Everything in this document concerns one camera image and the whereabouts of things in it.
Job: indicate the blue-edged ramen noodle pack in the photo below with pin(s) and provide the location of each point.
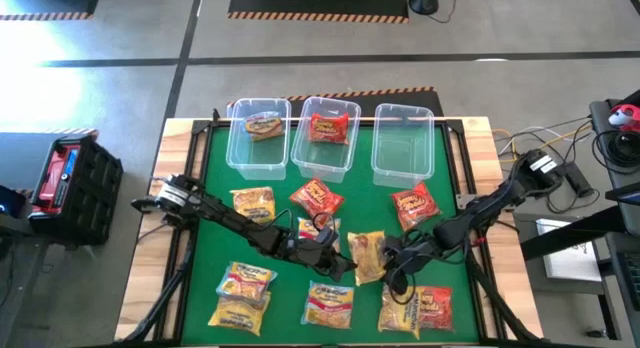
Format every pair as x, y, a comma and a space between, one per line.
307, 230
327, 305
263, 128
245, 280

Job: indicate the black floor stand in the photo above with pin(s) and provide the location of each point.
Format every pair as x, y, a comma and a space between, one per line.
424, 0

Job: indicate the clear plastic bin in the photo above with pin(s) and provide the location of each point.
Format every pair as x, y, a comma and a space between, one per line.
402, 148
322, 160
257, 160

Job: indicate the black metal bar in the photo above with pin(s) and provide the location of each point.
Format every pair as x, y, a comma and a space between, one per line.
575, 235

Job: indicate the white paper sheet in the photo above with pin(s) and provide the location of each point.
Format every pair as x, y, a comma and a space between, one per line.
570, 263

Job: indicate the black plastic crate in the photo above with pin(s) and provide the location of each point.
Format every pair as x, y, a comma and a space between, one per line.
97, 188

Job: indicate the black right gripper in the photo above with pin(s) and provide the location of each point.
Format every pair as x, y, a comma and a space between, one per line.
415, 253

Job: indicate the black keyboard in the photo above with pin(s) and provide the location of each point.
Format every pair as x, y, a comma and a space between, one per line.
632, 283

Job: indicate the black desk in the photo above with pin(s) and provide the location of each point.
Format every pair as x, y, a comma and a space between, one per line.
600, 113

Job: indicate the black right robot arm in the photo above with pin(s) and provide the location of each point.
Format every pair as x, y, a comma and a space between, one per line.
500, 195

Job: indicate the red white object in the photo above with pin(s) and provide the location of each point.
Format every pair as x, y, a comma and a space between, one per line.
622, 117

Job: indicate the green table mat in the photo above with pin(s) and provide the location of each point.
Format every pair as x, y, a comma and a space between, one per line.
280, 308

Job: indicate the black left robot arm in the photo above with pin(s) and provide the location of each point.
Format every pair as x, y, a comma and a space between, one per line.
225, 218

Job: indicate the black tablet with blue screen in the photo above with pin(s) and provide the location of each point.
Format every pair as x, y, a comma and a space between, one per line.
625, 194

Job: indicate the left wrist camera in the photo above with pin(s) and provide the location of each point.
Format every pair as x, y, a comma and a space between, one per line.
327, 235

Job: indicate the yellow ramen noodle pack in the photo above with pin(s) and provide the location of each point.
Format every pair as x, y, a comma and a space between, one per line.
237, 315
367, 255
252, 203
397, 313

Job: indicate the black power brick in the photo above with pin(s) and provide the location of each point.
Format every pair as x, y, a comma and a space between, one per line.
580, 182

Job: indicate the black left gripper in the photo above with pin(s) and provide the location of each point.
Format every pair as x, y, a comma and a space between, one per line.
320, 260

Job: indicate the red ramen noodle pack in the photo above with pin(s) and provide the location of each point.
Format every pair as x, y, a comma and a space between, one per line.
328, 129
316, 198
436, 308
415, 206

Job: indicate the red device in crate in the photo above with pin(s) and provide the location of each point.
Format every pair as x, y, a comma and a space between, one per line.
55, 175

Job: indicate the black device with blue light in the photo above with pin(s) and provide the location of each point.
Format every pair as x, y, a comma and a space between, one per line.
10, 208

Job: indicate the small black object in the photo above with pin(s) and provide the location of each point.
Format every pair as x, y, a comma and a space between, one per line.
595, 333

